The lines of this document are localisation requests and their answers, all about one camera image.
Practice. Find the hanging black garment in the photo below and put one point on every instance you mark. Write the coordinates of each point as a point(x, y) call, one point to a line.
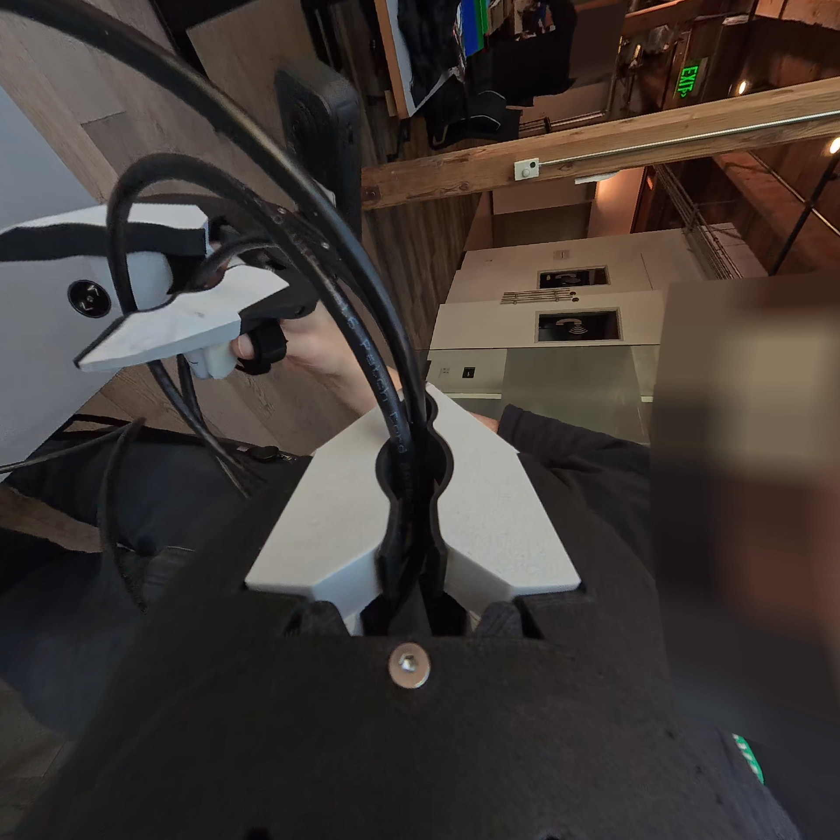
point(512, 72)

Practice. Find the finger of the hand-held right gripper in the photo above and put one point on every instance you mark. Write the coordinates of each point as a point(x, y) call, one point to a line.
point(151, 220)
point(177, 334)

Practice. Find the black bag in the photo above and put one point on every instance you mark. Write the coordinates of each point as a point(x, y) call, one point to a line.
point(197, 485)

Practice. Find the person's black jacket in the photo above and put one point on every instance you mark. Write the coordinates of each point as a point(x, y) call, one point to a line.
point(814, 781)

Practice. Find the metal conduit pipe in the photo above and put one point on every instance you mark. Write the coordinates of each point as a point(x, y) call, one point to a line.
point(689, 136)

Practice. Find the long wooden ceiling beam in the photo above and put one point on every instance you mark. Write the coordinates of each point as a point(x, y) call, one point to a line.
point(590, 144)

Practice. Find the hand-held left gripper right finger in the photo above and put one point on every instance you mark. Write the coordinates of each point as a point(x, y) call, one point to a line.
point(499, 525)

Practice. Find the person's right hand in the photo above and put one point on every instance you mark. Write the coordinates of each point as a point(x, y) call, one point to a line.
point(315, 341)

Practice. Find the white phone booth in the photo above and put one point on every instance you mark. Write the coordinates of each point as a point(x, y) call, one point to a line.
point(499, 275)
point(485, 325)

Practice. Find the person's right forearm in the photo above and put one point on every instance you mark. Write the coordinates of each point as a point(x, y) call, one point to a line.
point(577, 446)

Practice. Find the green exit sign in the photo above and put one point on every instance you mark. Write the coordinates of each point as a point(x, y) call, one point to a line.
point(690, 79)

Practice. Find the white junction box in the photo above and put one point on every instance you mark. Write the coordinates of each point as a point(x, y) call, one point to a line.
point(526, 169)

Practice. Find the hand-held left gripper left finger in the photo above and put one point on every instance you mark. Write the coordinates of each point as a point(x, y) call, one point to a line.
point(321, 525)

